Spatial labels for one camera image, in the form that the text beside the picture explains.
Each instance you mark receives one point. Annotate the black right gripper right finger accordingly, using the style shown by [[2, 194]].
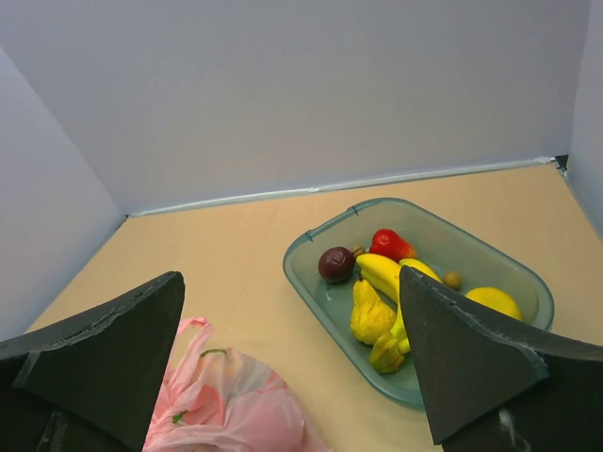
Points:
[[494, 383]]

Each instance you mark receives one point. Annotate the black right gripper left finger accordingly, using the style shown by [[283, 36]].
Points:
[[90, 381]]

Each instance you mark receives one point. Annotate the pink plastic bag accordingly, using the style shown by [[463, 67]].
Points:
[[220, 399]]

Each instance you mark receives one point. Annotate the teal plastic fruit tray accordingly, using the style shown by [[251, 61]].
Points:
[[442, 246]]

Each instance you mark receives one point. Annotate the dark purple passion fruit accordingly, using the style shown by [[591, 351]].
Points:
[[336, 265]]

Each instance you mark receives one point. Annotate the yellow lemon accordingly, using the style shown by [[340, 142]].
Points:
[[495, 299]]

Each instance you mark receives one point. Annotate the yellow starfruit piece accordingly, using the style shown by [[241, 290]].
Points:
[[385, 356]]

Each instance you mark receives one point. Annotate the yellow pear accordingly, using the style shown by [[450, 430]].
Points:
[[371, 317]]

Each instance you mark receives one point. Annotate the yellow banana bunch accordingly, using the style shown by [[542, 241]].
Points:
[[383, 274]]

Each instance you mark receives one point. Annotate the red wax apple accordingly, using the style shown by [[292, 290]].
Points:
[[388, 243]]

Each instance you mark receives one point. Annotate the small brown walnut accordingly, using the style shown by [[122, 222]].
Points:
[[357, 251]]

